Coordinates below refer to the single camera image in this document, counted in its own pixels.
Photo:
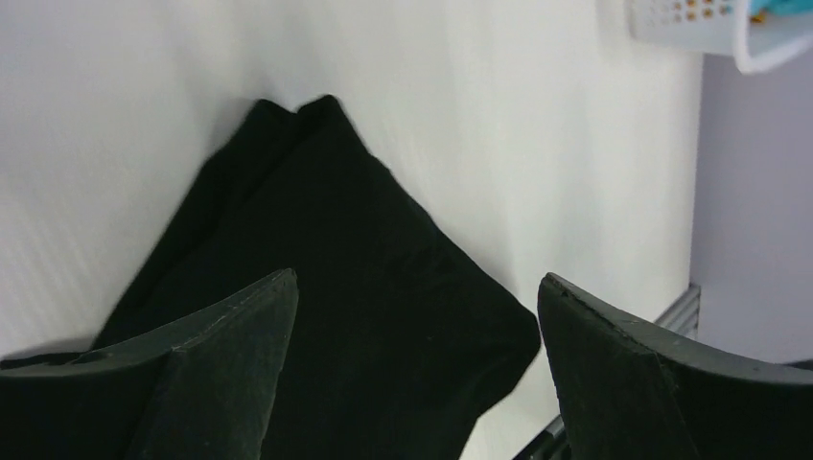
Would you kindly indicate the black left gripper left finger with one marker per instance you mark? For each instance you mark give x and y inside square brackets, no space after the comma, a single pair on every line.
[200,387]

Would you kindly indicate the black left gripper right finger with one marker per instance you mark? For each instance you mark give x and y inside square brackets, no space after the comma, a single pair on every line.
[629,389]

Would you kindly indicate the black t shirt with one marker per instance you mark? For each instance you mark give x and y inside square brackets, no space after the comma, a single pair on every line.
[400,342]

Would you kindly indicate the white plastic laundry basket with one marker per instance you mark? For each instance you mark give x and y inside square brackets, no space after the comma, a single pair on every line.
[722,28]

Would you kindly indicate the light blue t shirt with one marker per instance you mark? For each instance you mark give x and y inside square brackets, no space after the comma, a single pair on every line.
[757,8]

